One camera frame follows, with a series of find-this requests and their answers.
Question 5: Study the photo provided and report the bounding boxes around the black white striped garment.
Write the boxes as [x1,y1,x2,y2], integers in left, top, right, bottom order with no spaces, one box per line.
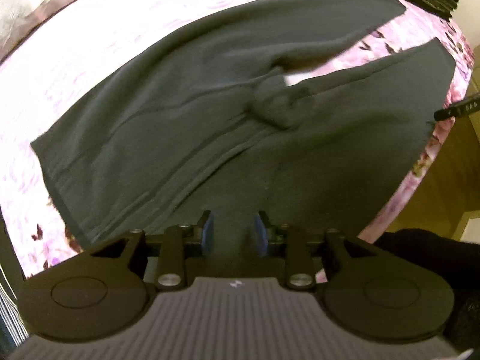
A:
[0,266,31,347]

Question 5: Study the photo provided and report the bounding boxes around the dark grey fleece pants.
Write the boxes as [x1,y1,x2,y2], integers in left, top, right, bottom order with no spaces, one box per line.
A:
[30,0,456,248]

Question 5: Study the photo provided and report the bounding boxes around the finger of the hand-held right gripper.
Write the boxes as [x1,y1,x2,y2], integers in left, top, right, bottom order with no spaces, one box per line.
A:
[433,98,480,123]

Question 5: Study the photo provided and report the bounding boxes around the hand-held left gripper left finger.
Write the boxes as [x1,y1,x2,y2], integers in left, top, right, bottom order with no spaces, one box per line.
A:
[90,210,216,292]

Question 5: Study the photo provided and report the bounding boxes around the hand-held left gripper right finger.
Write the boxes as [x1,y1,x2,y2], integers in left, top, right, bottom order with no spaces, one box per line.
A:
[253,210,370,292]

